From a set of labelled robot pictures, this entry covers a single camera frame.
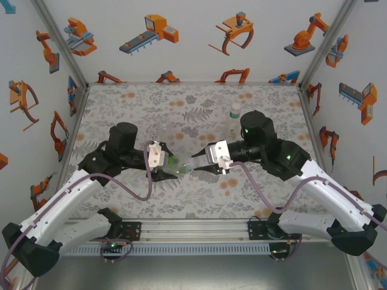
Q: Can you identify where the clear bottle green label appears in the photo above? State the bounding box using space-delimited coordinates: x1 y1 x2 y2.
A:
226 102 243 135
164 152 196 176

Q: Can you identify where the grey floral tablecloth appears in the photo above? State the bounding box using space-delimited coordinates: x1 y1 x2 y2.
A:
60 82 338 221

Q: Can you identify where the aluminium table edge rail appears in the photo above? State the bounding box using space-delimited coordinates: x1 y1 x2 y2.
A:
86 80 302 88
45 84 91 221
298 85 344 218

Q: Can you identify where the blue conveyor wall sticker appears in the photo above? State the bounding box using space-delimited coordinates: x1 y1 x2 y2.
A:
365 253 387 286
67 75 79 118

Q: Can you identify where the long aluminium base rail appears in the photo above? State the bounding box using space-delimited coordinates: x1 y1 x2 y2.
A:
31 217 359 243

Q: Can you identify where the purple cable loop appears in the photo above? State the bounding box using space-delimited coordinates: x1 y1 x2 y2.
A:
99 236 136 264
270 232 304 263

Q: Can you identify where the slotted grey cable tray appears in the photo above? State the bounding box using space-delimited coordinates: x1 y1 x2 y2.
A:
68 242 272 257

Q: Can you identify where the orange claw wall sticker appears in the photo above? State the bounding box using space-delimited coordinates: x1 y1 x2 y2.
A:
207 11 255 57
371 155 387 187

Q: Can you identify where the milling machine wall sticker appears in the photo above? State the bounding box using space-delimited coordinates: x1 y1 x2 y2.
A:
62 16 98 57
325 33 350 69

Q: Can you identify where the aluminium frame post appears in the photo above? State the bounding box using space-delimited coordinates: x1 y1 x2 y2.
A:
343 240 374 290
30 0 91 91
298 0 360 90

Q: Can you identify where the conveyor machine wall sticker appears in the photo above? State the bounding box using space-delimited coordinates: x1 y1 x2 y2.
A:
118 14 180 57
337 82 379 127

